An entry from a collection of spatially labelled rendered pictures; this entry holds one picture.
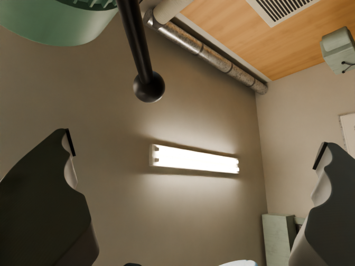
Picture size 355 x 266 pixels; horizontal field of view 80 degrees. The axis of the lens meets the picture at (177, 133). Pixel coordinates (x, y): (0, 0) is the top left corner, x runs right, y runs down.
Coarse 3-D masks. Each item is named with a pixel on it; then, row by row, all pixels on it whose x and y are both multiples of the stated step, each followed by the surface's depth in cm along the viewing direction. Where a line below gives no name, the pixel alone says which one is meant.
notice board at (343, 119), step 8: (352, 112) 242; (344, 120) 246; (352, 120) 241; (344, 128) 245; (352, 128) 240; (344, 136) 244; (352, 136) 239; (344, 144) 243; (352, 144) 237; (352, 152) 236
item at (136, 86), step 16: (128, 0) 13; (128, 16) 14; (128, 32) 15; (144, 32) 16; (144, 48) 17; (144, 64) 19; (144, 80) 21; (160, 80) 22; (144, 96) 22; (160, 96) 23
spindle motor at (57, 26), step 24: (0, 0) 20; (24, 0) 20; (48, 0) 20; (72, 0) 20; (96, 0) 22; (0, 24) 24; (24, 24) 23; (48, 24) 23; (72, 24) 24; (96, 24) 26
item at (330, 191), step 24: (336, 144) 10; (312, 168) 11; (336, 168) 9; (312, 192) 9; (336, 192) 7; (312, 216) 7; (336, 216) 7; (312, 240) 6; (336, 240) 6; (288, 264) 7; (312, 264) 6; (336, 264) 5
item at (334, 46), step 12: (324, 36) 180; (336, 36) 174; (348, 36) 169; (324, 48) 182; (336, 48) 181; (348, 48) 178; (324, 60) 195; (336, 60) 194; (348, 60) 195; (336, 72) 215
